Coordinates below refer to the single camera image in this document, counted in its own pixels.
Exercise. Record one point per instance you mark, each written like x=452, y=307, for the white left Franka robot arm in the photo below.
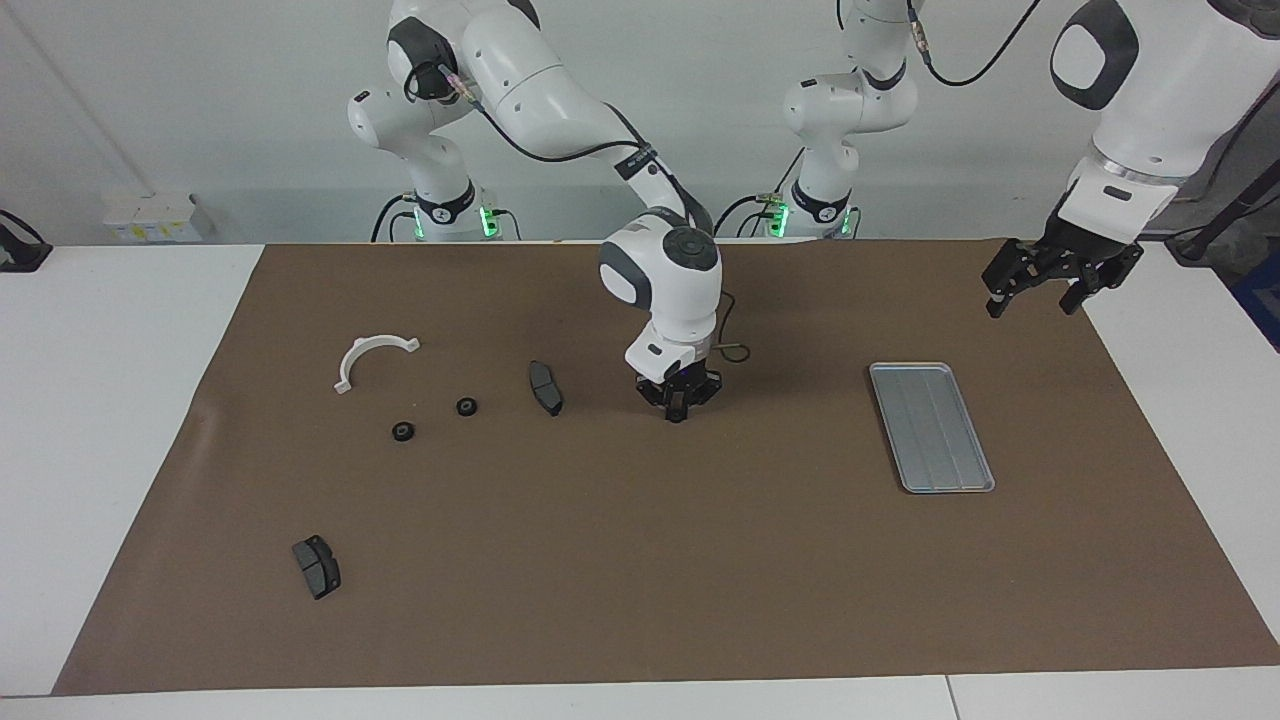
x=1150, y=90

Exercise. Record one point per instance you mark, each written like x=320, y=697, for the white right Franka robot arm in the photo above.
x=670, y=280

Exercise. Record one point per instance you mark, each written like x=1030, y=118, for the silver metal tray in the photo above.
x=935, y=430

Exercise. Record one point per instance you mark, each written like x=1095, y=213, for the short dark grey brake pad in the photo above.
x=318, y=568

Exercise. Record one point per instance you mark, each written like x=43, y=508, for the brown table mat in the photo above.
x=700, y=560

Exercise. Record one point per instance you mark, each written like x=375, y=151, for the black clamp object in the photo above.
x=20, y=250

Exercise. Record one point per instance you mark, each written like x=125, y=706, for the large black bearing gear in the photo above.
x=466, y=407

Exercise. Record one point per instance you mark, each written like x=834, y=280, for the long dark grey brake pad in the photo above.
x=546, y=390

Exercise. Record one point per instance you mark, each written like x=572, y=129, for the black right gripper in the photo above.
x=680, y=380

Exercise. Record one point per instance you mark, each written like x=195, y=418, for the white socket box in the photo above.
x=155, y=218

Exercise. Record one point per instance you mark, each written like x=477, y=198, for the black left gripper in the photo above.
x=1085, y=262

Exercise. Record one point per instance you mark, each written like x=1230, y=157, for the black pole stand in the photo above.
x=1225, y=215

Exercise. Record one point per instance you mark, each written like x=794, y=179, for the blue crate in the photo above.
x=1262, y=300

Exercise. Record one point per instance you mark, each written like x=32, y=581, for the small black round knob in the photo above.
x=404, y=432

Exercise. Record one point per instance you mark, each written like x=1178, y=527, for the white curved plastic bracket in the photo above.
x=352, y=358

